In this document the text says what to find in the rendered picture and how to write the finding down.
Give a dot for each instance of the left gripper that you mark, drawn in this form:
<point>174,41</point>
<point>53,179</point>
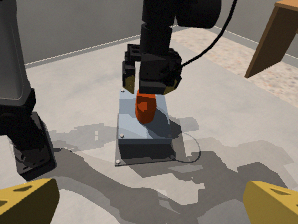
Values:
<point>153,42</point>

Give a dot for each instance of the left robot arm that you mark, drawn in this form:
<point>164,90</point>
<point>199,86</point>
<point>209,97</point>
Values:
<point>17,98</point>

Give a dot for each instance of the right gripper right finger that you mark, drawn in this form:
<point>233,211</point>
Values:
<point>270,204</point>

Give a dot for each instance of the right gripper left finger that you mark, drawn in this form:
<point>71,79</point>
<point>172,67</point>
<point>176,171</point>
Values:
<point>33,202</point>

